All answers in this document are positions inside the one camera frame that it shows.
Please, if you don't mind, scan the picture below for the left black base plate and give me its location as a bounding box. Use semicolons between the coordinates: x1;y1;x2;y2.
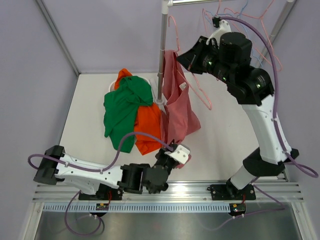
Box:
78;184;123;201

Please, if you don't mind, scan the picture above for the pink t shirt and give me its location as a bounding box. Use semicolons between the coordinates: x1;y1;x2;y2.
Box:
159;49;202;165

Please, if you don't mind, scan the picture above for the green t shirt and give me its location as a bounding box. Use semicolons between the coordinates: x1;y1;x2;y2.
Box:
103;75;154;153

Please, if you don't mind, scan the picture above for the white slotted cable duct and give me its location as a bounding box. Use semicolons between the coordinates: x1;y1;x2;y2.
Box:
42;202;231;213

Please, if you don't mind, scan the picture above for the metal clothes rack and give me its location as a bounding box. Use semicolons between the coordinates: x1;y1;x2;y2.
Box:
156;0;298;105

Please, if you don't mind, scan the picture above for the light blue hanger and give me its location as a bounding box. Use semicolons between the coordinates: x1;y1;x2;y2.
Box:
204;0;262;66

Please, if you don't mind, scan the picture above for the orange t shirt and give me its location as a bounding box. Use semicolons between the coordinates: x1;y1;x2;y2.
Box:
114;69;161;140

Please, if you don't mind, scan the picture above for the pink hanger of beige shirt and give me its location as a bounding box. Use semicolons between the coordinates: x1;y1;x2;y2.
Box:
223;0;283;72

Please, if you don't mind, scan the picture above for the pink hanger of green shirt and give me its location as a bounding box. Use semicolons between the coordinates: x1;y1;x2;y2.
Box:
202;0;222;37

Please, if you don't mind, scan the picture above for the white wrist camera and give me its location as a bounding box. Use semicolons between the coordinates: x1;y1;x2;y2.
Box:
165;144;191;165
205;17;232;46

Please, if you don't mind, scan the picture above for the aluminium mounting rail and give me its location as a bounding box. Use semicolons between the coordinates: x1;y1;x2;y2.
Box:
32;181;304;203

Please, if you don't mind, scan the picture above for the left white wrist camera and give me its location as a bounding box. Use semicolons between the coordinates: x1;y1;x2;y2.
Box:
165;144;191;165

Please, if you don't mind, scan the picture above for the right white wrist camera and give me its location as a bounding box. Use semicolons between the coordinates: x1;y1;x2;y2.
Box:
205;17;232;46

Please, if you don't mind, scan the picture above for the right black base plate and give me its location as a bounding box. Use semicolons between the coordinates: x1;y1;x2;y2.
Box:
206;184;257;201

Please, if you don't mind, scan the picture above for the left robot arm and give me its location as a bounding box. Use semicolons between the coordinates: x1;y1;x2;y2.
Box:
33;144;190;200

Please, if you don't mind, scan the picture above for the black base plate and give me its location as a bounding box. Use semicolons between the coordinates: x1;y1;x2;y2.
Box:
78;184;123;201
206;184;257;201

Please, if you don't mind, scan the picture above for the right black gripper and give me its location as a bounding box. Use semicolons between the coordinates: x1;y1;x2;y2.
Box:
177;36;235;86

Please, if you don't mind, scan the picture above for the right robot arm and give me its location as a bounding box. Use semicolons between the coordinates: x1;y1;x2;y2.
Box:
176;32;299;199

